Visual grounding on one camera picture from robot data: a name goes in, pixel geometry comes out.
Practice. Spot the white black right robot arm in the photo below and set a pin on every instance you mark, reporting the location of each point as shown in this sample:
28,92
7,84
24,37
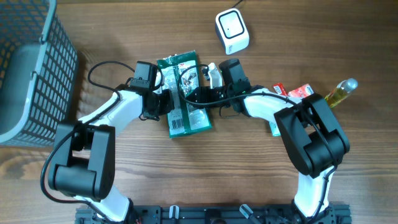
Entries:
312,136

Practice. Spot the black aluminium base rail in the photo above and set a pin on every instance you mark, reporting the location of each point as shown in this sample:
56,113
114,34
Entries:
279,213

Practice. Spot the yellow oil bottle silver cap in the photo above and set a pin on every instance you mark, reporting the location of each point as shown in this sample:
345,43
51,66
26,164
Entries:
343,90

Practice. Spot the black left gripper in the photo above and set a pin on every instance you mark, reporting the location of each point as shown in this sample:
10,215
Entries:
166,102

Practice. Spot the green white glove package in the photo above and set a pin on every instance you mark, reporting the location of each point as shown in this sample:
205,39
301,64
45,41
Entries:
184,119

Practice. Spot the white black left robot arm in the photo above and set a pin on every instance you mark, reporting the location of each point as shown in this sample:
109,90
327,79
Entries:
81,166

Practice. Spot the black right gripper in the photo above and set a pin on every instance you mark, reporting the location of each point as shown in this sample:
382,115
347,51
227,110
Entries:
203,94

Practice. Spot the red stick sachet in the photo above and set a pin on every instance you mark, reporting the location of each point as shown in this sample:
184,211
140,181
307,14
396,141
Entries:
280,89

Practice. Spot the teal white small packet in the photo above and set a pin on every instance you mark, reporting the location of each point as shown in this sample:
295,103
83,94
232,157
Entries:
274,129

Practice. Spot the grey plastic mesh basket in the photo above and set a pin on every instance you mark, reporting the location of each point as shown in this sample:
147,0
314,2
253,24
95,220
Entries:
39,67

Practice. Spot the red tissue pack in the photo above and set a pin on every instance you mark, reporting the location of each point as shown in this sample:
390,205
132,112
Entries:
301,92

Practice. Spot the white barcode scanner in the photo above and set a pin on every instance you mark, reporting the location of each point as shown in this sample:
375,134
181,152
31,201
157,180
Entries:
231,31

